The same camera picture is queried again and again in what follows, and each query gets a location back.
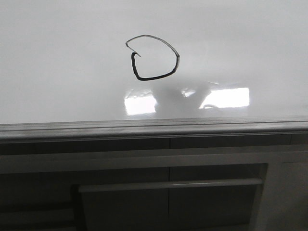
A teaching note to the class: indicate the white whiteboard with metal frame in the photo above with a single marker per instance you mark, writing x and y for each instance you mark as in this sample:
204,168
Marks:
111,69

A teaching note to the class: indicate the grey table frame below board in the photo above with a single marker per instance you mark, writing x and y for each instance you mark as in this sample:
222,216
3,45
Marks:
236,182

